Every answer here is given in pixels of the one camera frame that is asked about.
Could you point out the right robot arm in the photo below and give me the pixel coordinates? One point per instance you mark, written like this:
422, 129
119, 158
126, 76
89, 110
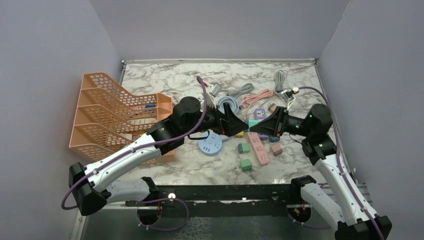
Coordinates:
349, 214

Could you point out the black metal base rail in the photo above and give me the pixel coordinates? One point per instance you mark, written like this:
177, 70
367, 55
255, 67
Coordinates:
223, 200

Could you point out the teal charger adapter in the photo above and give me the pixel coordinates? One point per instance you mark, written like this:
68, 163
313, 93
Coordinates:
251, 123

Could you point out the green charger near strip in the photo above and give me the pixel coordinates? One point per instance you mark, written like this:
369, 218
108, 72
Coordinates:
243, 148

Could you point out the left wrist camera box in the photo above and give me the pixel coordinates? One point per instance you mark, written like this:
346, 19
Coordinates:
214, 89

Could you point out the yellow olive charger right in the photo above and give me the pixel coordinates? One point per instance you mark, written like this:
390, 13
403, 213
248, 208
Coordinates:
240, 134

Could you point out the pink power strip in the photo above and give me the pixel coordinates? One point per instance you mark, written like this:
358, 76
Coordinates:
258, 148

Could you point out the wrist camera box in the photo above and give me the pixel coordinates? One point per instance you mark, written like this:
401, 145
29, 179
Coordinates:
214, 89
288, 94

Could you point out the dark teal small charger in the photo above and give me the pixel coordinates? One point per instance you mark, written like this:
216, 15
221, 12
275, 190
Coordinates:
274, 139

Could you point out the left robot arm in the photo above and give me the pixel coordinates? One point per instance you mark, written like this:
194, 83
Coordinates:
96, 185

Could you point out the blue round power socket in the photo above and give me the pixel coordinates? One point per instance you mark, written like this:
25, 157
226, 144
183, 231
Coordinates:
211, 145

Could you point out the pink charger adapter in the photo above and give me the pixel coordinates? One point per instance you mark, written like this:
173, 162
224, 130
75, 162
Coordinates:
276, 149

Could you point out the pink brown charger far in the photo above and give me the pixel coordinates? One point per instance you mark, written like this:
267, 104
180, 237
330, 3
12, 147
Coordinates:
271, 108

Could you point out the orange plastic file organizer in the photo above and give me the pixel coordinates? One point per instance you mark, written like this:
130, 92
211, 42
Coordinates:
108, 117

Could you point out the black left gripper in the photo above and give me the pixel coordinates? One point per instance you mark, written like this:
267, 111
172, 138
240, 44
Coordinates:
228, 124

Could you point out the green charger adapter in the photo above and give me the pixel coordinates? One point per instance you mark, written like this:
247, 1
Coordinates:
245, 165

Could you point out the purple power strip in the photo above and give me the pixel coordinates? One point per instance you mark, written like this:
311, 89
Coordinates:
259, 115

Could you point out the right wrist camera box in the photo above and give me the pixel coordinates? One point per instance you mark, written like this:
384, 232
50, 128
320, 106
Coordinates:
288, 94

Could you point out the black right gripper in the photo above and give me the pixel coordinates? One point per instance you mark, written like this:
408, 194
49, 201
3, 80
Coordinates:
272, 125

